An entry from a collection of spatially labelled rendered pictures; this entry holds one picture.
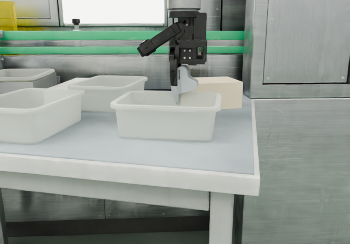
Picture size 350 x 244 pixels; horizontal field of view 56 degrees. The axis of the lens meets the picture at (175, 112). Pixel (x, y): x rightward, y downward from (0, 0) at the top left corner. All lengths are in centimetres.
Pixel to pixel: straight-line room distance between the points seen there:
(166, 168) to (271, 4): 71
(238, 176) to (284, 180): 71
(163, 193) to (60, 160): 19
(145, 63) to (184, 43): 48
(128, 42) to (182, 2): 52
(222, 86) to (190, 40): 23
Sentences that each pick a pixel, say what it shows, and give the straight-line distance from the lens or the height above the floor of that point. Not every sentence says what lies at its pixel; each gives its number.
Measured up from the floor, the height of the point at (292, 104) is 73.
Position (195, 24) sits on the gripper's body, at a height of 98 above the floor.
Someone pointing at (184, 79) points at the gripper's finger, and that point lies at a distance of 76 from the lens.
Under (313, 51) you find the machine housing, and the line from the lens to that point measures 116.
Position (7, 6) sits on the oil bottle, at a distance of 134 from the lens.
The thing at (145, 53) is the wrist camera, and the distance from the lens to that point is 78.
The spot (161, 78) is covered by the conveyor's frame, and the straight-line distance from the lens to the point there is 121.
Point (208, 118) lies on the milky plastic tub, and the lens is 64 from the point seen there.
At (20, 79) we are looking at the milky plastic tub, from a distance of 100.
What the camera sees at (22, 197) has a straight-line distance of 171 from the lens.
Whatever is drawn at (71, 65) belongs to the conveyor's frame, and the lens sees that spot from 124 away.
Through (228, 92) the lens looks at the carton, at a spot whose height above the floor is 80.
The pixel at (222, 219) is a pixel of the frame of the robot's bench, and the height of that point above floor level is 64.
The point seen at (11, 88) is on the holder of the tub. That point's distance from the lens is 102.
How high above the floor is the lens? 97
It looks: 14 degrees down
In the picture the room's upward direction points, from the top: straight up
